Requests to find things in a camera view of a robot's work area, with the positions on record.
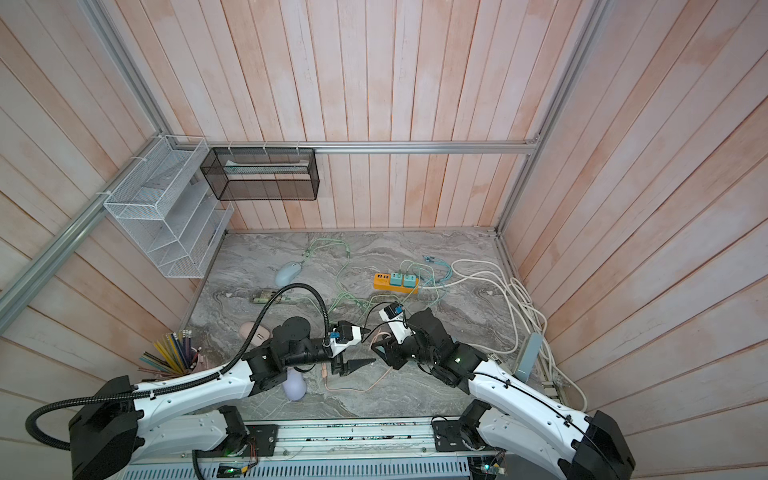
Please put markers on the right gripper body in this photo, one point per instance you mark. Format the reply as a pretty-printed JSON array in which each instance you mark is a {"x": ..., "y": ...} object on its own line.
[{"x": 401, "y": 354}]

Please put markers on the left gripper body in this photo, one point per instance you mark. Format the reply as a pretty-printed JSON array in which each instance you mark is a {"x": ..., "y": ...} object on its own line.
[{"x": 317, "y": 352}]

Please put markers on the lavender wireless mouse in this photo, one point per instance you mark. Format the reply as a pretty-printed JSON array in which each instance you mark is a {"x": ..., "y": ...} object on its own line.
[{"x": 294, "y": 386}]

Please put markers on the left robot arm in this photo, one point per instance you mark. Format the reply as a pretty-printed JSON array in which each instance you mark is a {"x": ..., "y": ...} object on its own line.
[{"x": 103, "y": 433}]

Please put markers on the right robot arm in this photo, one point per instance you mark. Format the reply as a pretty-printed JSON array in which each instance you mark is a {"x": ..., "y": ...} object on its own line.
[{"x": 506, "y": 414}]

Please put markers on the light blue mouse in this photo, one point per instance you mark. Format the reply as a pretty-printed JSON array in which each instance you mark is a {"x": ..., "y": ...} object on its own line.
[{"x": 287, "y": 273}]

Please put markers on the camouflage green device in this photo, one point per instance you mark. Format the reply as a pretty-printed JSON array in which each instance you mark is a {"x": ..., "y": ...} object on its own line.
[{"x": 264, "y": 296}]

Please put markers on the teal charger on orange strip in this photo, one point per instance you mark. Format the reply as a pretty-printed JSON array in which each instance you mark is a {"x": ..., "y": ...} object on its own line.
[{"x": 396, "y": 279}]

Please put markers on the orange power strip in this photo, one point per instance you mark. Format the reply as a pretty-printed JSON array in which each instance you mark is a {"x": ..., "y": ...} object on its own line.
[{"x": 381, "y": 281}]

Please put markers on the blue stapler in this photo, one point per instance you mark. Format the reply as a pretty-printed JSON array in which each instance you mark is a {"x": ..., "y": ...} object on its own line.
[{"x": 527, "y": 357}]

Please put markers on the pink pencil cup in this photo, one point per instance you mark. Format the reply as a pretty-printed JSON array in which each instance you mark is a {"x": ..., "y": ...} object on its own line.
[{"x": 174, "y": 355}]

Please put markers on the black mesh basket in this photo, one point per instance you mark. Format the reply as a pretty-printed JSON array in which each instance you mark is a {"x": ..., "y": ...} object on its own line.
[{"x": 262, "y": 173}]

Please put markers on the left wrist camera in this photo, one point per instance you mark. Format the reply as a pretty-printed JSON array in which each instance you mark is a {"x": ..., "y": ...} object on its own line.
[{"x": 346, "y": 333}]

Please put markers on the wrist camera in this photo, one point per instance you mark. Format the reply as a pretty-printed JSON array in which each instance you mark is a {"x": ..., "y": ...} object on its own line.
[
  {"x": 394, "y": 316},
  {"x": 346, "y": 333}
]

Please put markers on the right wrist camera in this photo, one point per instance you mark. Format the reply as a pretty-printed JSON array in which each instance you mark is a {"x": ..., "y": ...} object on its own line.
[{"x": 394, "y": 316}]

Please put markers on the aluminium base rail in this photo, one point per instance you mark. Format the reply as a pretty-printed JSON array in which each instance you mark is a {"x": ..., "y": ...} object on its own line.
[{"x": 288, "y": 440}]

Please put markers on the white wire mesh shelf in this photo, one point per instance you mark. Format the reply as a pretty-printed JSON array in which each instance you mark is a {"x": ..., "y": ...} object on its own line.
[{"x": 168, "y": 208}]

